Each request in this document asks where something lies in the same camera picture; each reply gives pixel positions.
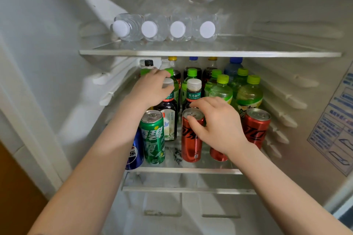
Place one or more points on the person's right hand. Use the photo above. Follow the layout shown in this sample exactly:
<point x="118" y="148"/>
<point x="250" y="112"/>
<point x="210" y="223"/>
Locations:
<point x="223" y="130"/>

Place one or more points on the person's left hand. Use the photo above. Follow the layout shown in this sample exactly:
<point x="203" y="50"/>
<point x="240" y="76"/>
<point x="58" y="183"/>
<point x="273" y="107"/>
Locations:
<point x="150" y="91"/>

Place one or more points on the iced tea bottle black cap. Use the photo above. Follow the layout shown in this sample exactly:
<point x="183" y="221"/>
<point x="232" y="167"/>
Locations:
<point x="149" y="63"/>

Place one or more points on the cola bottle yellow cap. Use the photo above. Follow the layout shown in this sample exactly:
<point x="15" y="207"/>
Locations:
<point x="172" y="58"/>
<point x="208" y="72"/>

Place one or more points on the green Sprite can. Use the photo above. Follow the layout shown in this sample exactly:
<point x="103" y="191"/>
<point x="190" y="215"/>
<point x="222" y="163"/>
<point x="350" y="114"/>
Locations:
<point x="153" y="138"/>

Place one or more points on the cola bottle blue cap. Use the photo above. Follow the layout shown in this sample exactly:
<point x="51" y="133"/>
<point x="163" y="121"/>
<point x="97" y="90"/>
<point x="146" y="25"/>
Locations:
<point x="193" y="69"/>

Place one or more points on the clear water bottle white cap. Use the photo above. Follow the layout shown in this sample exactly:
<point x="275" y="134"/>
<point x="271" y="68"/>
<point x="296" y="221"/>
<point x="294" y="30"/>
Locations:
<point x="177" y="29"/>
<point x="120" y="28"/>
<point x="149" y="29"/>
<point x="207" y="29"/>

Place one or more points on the blue sports drink bottle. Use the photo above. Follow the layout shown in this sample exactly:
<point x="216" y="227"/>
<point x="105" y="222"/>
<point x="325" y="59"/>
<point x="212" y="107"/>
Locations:
<point x="233" y="68"/>

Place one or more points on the blue Pepsi can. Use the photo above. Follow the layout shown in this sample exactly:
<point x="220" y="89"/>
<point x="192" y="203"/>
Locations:
<point x="136" y="155"/>

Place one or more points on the white refrigerator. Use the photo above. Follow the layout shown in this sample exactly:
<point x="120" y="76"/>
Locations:
<point x="55" y="50"/>

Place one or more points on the person's right forearm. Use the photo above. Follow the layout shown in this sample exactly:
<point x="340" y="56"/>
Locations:
<point x="289" y="193"/>

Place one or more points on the person's left forearm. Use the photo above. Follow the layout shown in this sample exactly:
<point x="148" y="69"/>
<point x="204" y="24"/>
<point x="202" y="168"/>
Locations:
<point x="88" y="174"/>

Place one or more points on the glass fridge shelf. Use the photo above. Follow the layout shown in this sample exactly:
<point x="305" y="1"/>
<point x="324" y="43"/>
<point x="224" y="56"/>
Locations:
<point x="220" y="51"/>
<point x="179" y="171"/>

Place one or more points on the printed clear plastic bag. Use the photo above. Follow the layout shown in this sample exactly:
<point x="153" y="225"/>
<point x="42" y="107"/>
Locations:
<point x="178" y="155"/>

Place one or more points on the glass crisper cover shelf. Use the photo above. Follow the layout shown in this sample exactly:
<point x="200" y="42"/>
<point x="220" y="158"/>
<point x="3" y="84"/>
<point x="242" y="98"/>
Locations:
<point x="193" y="190"/>

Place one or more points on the blue instruction sticker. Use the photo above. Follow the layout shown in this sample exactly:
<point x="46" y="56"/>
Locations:
<point x="333" y="133"/>

